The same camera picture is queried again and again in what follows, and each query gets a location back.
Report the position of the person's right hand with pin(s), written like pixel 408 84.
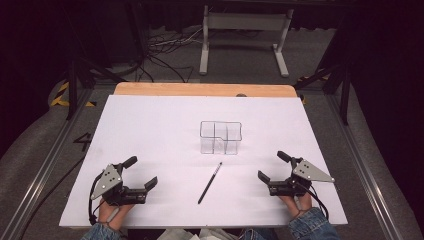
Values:
pixel 298 204

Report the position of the wooden table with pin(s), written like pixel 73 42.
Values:
pixel 200 89

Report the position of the white metal stand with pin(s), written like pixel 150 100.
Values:
pixel 245 21

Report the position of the yellow black floor tape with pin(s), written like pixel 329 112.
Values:
pixel 61 96

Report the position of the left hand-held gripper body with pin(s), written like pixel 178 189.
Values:
pixel 111 186

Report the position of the person's left hand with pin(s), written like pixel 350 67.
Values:
pixel 111 215

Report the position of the black pen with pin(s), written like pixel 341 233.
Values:
pixel 210 183

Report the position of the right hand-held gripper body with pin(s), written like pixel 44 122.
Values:
pixel 305 173

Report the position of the person's denim leg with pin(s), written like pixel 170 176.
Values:
pixel 258 234

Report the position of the white table mat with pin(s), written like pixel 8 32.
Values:
pixel 166 133

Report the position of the black tripod stand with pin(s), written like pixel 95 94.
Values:
pixel 75 80
pixel 343 80

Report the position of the clear plastic compartment organizer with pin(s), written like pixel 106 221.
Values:
pixel 220 138

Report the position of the aluminium floor rail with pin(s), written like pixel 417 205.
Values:
pixel 40 176
pixel 360 160

